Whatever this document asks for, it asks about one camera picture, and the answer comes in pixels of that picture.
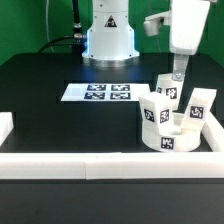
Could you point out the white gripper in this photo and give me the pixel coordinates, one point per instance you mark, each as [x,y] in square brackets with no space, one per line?
[188,18]

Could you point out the white round stool seat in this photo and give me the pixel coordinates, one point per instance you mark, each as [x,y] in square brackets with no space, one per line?
[178,140]

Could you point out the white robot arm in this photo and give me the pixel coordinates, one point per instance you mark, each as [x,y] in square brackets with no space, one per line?
[111,40]

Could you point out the white right fence bar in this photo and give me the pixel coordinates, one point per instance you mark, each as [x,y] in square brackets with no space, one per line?
[213,132]

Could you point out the white fence bar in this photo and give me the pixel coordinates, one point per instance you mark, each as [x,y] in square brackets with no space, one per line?
[93,166]
[213,132]
[6,125]

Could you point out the white marker sheet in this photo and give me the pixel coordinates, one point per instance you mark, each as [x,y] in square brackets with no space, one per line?
[104,92]

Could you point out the white front fence bar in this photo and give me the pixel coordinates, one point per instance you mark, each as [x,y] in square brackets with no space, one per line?
[93,166]

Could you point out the white left fence bar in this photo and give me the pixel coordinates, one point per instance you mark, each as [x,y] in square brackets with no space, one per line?
[6,125]

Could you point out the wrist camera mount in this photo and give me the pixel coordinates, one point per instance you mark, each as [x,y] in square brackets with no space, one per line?
[153,23]

